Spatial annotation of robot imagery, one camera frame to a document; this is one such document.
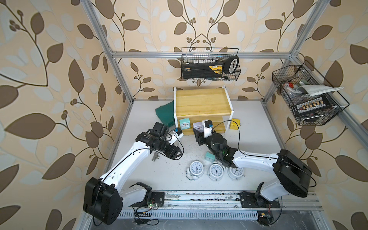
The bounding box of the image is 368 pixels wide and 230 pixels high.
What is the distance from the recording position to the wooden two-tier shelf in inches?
27.7

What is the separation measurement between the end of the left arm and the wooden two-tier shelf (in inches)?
3.4

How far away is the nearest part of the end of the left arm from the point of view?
0.57 metres
